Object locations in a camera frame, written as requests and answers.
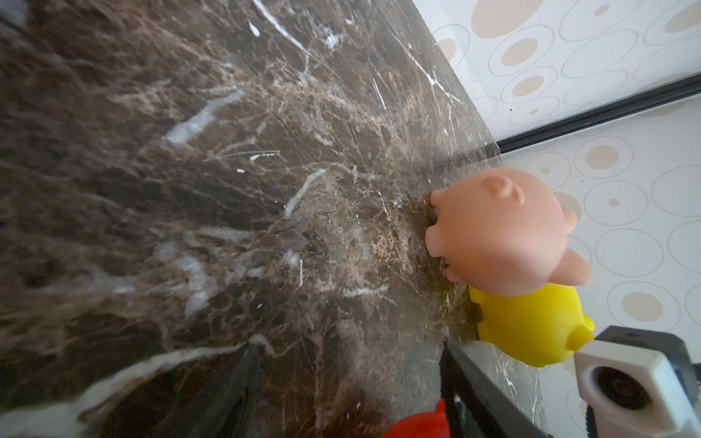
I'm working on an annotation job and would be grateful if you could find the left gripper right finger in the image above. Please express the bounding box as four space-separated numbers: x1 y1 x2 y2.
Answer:
439 341 548 438

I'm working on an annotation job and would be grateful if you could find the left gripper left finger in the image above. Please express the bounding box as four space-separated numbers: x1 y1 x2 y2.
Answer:
158 343 260 437

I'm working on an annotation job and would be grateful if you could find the red piggy bank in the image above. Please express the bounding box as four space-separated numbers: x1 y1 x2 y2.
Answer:
383 399 451 438

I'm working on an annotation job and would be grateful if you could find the pink piggy bank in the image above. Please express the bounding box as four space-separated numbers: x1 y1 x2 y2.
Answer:
425 168 593 297

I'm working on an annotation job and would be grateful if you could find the yellow piggy bank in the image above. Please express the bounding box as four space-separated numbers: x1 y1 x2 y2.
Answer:
468 283 595 368

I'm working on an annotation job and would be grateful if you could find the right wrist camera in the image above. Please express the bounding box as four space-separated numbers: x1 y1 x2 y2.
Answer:
574 326 700 437

